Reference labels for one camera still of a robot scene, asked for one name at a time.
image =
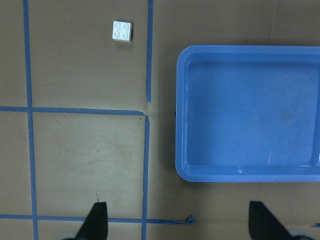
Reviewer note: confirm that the blue plastic tray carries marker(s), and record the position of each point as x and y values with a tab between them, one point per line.
248	113

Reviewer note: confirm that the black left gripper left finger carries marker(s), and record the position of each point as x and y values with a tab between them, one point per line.
95	225

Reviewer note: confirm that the white block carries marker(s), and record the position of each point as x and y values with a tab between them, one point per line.
122	31

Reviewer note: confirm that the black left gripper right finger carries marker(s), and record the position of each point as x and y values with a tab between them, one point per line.
263	225

